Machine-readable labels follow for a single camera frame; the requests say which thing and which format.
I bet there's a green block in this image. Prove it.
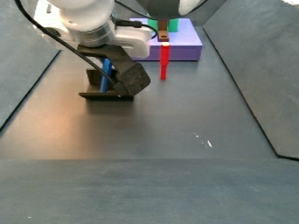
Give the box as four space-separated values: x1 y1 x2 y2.
147 19 157 30
168 18 179 32

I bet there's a red peg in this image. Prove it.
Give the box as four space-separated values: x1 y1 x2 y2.
160 42 171 80

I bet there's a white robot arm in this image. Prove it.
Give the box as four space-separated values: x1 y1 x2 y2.
33 0 207 59

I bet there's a brown L-shaped block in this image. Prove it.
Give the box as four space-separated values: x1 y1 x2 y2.
157 20 169 42

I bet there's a left green block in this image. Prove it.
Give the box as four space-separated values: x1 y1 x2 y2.
147 19 157 30

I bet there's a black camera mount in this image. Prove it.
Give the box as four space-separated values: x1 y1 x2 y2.
79 45 151 99

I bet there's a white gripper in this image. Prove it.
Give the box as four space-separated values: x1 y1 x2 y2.
112 26 152 59

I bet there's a black cable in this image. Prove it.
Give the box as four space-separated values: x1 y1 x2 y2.
13 0 121 88

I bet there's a right green block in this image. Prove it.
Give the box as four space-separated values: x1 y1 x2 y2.
168 18 179 32

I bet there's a purple base block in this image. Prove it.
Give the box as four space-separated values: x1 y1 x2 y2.
133 18 203 61

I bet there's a blue peg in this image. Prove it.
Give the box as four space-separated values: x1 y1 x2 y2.
99 59 112 93

